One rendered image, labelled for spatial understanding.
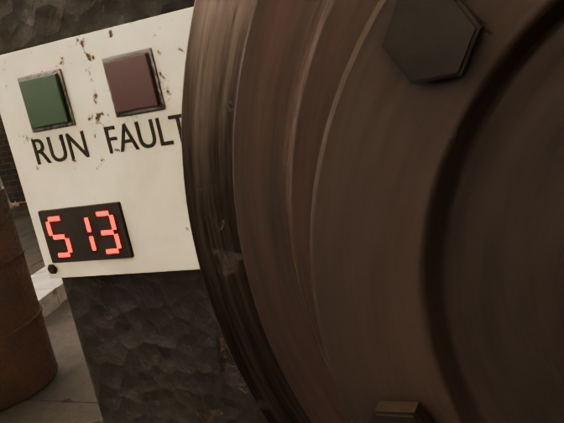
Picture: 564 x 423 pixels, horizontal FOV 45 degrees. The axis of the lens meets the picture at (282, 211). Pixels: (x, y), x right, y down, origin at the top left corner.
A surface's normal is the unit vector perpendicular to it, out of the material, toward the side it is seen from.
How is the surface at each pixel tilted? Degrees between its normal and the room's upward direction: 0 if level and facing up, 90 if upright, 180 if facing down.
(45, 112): 90
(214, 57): 90
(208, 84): 90
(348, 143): 90
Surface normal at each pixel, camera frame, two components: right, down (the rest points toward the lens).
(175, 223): -0.39, 0.29
